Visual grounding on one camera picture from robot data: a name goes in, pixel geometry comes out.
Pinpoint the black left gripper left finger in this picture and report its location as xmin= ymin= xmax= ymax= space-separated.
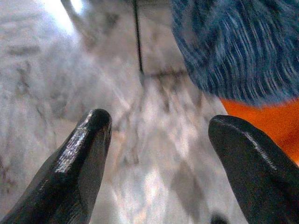
xmin=0 ymin=108 xmax=113 ymax=224

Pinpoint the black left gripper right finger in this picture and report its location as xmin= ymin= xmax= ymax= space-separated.
xmin=207 ymin=114 xmax=299 ymax=224

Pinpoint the blue plaid garment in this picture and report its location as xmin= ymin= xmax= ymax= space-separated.
xmin=171 ymin=0 xmax=299 ymax=106

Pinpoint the orange shirt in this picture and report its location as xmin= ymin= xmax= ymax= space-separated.
xmin=220 ymin=97 xmax=299 ymax=167

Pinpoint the black metal drying rack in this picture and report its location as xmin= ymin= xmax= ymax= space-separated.
xmin=130 ymin=0 xmax=188 ymax=78

